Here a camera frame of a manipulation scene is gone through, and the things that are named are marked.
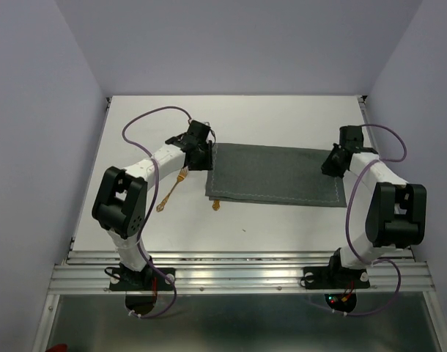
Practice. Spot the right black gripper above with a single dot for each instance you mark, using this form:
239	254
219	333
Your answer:
327	167

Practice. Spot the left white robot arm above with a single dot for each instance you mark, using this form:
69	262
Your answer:
120	206

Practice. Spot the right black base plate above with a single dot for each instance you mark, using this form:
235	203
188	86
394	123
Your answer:
324	278

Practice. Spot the aluminium mounting rail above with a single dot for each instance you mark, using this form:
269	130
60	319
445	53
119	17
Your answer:
204	273

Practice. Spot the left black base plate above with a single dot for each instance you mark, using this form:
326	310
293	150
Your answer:
123	279

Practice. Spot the gold knife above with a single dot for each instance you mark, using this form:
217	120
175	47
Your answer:
216	205

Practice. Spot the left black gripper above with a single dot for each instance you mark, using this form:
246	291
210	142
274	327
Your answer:
207	164

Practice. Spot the gold fork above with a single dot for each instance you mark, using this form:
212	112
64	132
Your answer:
181	176

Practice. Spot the red object at corner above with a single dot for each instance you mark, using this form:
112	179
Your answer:
61	347

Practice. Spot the grey cloth napkin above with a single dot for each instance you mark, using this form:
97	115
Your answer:
273	175

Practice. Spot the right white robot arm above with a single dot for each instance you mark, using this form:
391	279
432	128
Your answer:
396	218

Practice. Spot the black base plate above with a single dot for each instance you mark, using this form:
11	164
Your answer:
324	278
123	279

